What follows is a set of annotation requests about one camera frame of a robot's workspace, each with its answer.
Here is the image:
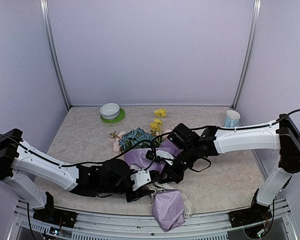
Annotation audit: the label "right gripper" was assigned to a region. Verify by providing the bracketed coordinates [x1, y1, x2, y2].
[158, 144, 199, 184]

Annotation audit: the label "purple wrapping paper sheet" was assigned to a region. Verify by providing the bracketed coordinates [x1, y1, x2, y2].
[124, 148, 185, 232]

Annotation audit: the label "clear printed cellophane wrap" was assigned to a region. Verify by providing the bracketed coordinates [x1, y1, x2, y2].
[145, 182, 195, 220]

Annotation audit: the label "blue fake flower bunch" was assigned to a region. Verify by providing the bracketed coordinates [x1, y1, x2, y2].
[119, 127, 154, 152]

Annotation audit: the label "yellow fake flower stem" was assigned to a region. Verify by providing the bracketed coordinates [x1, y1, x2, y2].
[150, 108, 167, 145]

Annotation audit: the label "pink fake rose bunch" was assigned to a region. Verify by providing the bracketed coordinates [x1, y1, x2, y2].
[109, 131, 126, 154]

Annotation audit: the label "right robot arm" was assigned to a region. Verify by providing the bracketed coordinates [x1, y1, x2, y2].
[159, 113, 300, 222]

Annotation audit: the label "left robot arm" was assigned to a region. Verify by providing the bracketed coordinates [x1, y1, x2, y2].
[0, 128, 159, 223]

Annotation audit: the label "green plate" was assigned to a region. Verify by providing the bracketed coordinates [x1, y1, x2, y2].
[100, 108, 125, 124]

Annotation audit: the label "white ceramic bowl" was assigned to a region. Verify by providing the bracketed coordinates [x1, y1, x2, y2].
[99, 103, 121, 120]

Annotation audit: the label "light blue mug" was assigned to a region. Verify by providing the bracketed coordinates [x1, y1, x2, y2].
[223, 109, 241, 128]

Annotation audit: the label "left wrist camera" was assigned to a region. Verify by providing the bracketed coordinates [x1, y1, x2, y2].
[130, 169, 151, 191]

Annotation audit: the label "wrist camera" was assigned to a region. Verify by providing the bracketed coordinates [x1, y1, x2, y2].
[145, 150, 175, 166]
[130, 169, 151, 191]

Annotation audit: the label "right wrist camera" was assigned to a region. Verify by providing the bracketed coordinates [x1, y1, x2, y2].
[145, 150, 175, 166]

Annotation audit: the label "front aluminium rail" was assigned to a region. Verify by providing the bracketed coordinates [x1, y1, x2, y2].
[7, 198, 300, 240]

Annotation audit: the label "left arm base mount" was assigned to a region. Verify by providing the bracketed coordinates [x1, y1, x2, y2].
[33, 208, 78, 228]

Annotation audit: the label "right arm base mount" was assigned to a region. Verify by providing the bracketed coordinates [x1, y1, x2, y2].
[228, 208, 272, 228]

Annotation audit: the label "right aluminium frame post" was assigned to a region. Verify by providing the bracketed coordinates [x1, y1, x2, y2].
[231, 0, 262, 110]

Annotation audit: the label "aluminium frame post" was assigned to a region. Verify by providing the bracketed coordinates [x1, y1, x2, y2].
[40, 0, 72, 111]
[231, 0, 262, 110]

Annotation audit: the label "left aluminium frame post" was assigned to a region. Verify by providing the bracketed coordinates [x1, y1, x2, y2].
[40, 0, 72, 111]

